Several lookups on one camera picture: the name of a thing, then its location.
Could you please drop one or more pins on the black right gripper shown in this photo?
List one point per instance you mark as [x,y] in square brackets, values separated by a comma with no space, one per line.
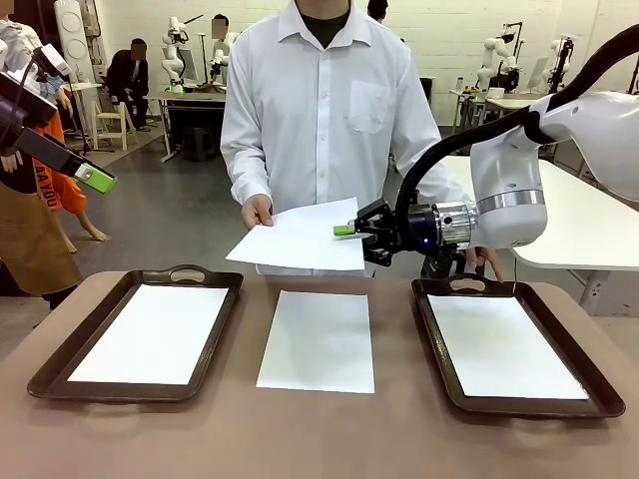
[424,229]

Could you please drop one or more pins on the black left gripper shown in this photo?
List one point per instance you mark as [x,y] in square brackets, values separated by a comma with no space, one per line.
[20,120]

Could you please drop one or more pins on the white A4 paper sheet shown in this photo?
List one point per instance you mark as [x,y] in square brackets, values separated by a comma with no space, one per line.
[150,334]
[499,344]
[319,339]
[299,239]

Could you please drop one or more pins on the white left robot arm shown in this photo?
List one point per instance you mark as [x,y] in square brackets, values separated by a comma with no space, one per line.
[20,86]

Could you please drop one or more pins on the person's right forearm white sleeve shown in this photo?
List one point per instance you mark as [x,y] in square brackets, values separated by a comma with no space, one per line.
[252,174]

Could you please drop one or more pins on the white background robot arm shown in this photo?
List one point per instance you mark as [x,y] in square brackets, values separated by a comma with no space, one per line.
[175,55]
[485,75]
[219,60]
[556,50]

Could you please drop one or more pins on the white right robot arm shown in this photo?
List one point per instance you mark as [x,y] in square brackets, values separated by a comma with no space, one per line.
[504,169]

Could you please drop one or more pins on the person's left forearm white sleeve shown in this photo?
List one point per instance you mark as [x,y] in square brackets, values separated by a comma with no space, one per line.
[439,187]

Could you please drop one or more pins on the person's left hand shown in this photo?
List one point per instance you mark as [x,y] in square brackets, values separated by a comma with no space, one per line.
[486,259]

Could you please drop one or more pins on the person's right hand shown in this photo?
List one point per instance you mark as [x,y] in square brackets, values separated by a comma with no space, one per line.
[257,212]

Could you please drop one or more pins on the mannequin with orange trousers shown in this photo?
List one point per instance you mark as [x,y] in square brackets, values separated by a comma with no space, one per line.
[60,144]

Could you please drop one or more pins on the white folding chair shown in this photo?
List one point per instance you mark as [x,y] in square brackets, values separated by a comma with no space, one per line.
[112,122]

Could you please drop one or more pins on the tall white air conditioner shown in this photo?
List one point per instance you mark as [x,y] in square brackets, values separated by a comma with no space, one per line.
[75,50]

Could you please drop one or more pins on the seated man in black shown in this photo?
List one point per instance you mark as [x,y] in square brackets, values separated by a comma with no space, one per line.
[127,80]

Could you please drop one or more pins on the person torso in white shirt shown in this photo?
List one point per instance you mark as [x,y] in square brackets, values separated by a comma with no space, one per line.
[319,125]

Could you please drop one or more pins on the brown plastic serving tray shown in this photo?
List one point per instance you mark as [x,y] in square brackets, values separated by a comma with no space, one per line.
[439,349]
[55,359]

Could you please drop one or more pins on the black plastic step stool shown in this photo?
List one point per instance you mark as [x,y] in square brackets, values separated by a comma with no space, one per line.
[199,142]

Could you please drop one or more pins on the background workbench table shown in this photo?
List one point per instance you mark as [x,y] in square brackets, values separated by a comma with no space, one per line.
[194,97]

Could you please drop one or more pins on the long white background table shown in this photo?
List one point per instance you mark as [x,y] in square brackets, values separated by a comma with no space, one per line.
[509,101]

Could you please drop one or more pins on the bystander with blurred face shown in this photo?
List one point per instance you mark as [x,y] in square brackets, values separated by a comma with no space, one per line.
[219,26]

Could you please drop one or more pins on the grey computer monitor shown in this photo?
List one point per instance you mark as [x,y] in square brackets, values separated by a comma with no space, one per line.
[538,72]

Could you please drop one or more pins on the tall black tripod stand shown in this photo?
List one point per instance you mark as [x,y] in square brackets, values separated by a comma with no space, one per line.
[563,65]

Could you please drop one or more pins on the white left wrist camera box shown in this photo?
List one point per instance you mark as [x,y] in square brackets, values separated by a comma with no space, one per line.
[55,59]

